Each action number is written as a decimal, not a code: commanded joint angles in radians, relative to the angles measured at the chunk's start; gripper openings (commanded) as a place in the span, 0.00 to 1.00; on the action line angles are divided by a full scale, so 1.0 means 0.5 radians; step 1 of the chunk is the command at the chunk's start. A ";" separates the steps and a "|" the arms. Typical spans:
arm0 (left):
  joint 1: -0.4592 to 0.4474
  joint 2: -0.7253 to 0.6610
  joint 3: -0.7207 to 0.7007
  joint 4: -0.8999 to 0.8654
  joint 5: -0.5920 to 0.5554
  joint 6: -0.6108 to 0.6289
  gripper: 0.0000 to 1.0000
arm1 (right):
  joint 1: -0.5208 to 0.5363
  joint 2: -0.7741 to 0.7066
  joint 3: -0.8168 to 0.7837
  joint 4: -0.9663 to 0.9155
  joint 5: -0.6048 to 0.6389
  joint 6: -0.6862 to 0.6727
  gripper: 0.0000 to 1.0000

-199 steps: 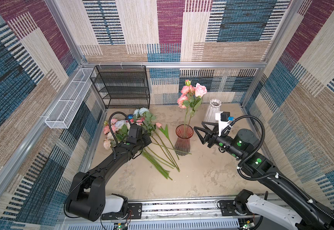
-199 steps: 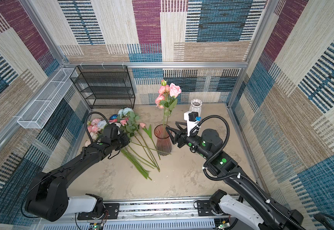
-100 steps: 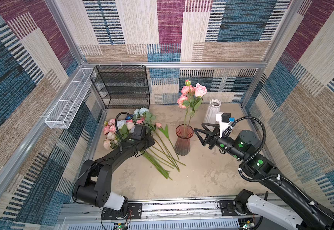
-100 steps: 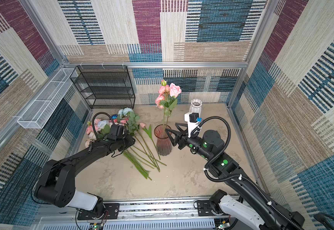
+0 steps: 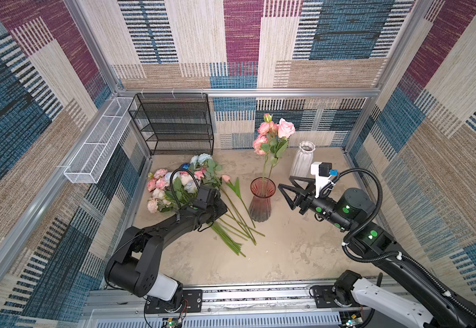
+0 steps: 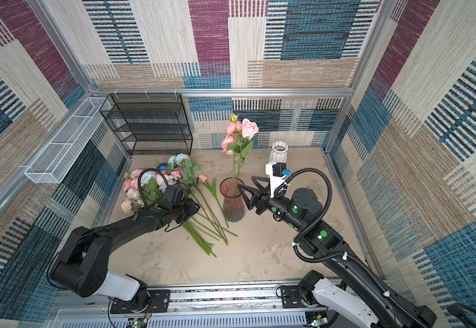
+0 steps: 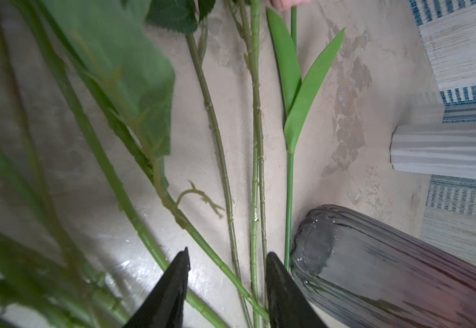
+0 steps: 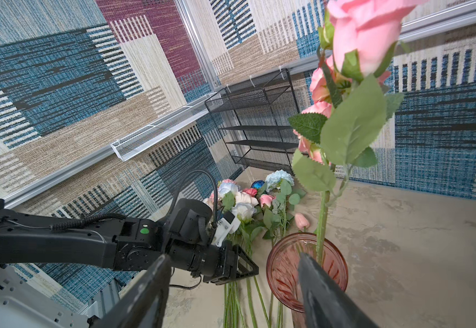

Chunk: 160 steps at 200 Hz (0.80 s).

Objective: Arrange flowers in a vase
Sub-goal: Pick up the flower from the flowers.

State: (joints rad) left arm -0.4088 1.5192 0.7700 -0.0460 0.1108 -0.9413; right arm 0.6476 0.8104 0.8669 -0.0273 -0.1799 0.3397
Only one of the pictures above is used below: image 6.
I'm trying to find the pile of artificial flowers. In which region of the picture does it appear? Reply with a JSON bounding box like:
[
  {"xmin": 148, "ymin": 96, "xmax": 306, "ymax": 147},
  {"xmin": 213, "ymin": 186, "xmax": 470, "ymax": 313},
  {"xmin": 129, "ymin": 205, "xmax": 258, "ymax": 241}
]
[{"xmin": 121, "ymin": 153, "xmax": 233, "ymax": 256}]

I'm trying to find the pink tulip with leaves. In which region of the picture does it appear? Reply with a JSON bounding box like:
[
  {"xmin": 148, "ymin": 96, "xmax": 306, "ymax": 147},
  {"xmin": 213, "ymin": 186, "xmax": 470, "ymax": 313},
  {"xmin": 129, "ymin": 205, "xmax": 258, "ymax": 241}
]
[{"xmin": 196, "ymin": 174, "xmax": 229, "ymax": 232}]

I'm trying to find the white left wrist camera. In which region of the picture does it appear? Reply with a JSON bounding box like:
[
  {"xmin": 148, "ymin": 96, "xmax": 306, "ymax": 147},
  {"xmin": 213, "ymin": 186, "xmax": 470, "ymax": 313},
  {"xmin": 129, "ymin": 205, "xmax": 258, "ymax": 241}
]
[{"xmin": 161, "ymin": 185, "xmax": 185, "ymax": 207}]

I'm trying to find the black cable bottom right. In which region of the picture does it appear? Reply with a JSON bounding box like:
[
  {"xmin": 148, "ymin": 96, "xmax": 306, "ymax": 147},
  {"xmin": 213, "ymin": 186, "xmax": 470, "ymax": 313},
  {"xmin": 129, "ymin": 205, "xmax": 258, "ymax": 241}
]
[{"xmin": 446, "ymin": 302, "xmax": 476, "ymax": 328}]

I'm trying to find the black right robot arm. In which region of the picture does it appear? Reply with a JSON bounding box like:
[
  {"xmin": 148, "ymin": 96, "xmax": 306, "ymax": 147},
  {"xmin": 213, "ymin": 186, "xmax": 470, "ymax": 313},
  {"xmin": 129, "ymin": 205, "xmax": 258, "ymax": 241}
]
[{"xmin": 237, "ymin": 163, "xmax": 436, "ymax": 327}]

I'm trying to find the pink rose spray stem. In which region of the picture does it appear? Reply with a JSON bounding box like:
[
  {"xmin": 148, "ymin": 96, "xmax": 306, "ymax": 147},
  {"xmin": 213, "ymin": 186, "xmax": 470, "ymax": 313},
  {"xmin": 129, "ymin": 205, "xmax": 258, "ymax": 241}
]
[{"xmin": 221, "ymin": 113, "xmax": 259, "ymax": 187}]

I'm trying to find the white wire mesh basket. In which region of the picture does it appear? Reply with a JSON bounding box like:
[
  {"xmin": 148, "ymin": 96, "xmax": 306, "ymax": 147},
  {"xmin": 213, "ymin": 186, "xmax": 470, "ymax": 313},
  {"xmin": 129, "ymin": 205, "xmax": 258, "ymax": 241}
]
[{"xmin": 25, "ymin": 97, "xmax": 105, "ymax": 184}]

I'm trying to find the red glass vase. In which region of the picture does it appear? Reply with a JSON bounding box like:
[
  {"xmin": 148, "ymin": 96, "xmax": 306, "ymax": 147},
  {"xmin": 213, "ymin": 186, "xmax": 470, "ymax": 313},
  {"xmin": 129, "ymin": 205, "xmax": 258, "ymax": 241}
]
[{"xmin": 220, "ymin": 177, "xmax": 247, "ymax": 223}]

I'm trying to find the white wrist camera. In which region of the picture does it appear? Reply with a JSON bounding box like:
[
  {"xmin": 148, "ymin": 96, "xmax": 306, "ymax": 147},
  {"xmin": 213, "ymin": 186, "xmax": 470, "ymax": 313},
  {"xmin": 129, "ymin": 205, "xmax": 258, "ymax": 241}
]
[
  {"xmin": 161, "ymin": 185, "xmax": 185, "ymax": 207},
  {"xmin": 265, "ymin": 162, "xmax": 291, "ymax": 198}
]

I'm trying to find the white ribbed ceramic vase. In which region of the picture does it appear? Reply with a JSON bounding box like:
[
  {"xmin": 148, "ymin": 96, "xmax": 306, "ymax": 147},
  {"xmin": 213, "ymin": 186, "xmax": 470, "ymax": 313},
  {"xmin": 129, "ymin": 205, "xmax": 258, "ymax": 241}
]
[{"xmin": 269, "ymin": 141, "xmax": 288, "ymax": 163}]

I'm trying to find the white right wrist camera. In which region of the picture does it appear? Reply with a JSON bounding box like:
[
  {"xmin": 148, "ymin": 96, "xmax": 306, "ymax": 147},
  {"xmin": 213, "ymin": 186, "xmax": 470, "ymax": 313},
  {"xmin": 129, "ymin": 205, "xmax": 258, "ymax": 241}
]
[{"xmin": 265, "ymin": 162, "xmax": 291, "ymax": 198}]

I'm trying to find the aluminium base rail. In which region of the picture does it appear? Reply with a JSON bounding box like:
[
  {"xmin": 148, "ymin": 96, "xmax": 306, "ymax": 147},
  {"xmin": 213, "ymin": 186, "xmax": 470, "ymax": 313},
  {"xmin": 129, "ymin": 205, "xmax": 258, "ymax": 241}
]
[{"xmin": 48, "ymin": 278, "xmax": 399, "ymax": 328}]

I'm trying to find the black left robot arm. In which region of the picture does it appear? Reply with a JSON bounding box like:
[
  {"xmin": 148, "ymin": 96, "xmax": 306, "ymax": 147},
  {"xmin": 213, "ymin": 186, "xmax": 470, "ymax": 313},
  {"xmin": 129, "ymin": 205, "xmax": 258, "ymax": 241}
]
[{"xmin": 46, "ymin": 184, "xmax": 200, "ymax": 313}]

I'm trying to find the black wire shelf rack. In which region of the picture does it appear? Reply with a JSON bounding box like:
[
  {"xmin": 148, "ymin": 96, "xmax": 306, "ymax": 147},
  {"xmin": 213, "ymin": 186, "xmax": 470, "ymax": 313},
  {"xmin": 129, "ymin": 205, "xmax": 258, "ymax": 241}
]
[{"xmin": 99, "ymin": 93, "xmax": 194, "ymax": 156}]

